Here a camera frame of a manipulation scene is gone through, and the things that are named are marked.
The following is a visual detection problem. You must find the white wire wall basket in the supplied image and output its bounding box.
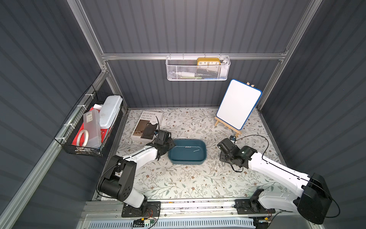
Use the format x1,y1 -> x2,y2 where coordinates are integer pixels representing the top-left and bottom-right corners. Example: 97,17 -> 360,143
165,55 -> 231,81

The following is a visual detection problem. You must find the white plastic case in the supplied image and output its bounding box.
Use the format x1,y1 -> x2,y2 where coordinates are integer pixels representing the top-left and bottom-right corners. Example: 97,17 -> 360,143
99,95 -> 123,129

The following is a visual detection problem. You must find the teal plastic storage tray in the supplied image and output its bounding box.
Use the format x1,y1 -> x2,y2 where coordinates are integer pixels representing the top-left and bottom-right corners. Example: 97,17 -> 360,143
168,139 -> 207,165

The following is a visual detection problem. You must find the yellow digital clock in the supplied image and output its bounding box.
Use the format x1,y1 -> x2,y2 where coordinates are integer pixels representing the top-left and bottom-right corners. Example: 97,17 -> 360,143
197,57 -> 221,66

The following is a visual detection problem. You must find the translucent plastic container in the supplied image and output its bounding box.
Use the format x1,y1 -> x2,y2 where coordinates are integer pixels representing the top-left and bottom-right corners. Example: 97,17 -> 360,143
83,109 -> 102,148

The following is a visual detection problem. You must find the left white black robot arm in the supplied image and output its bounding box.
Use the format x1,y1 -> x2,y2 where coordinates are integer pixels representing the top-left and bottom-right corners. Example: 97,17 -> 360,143
96,130 -> 175,209

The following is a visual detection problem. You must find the blue framed whiteboard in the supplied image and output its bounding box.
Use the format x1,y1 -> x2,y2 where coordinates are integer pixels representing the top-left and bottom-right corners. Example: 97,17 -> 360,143
216,79 -> 263,131

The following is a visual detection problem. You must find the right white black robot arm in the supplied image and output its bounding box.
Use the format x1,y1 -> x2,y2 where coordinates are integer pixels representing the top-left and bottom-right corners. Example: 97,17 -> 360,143
217,136 -> 334,225

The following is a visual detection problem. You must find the interior design trends book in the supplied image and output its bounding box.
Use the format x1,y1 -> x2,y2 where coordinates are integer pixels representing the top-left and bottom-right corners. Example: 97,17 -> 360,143
131,111 -> 163,143

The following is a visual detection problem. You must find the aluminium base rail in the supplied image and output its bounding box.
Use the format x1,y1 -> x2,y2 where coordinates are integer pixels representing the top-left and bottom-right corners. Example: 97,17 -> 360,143
77,196 -> 321,229

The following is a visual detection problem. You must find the black wire side basket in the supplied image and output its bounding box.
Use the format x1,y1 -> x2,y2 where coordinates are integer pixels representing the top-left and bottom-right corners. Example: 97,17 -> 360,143
55,88 -> 123,157

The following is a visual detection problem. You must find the white tape roll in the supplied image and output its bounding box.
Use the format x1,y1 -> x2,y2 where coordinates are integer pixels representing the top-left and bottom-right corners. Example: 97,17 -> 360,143
76,129 -> 89,147

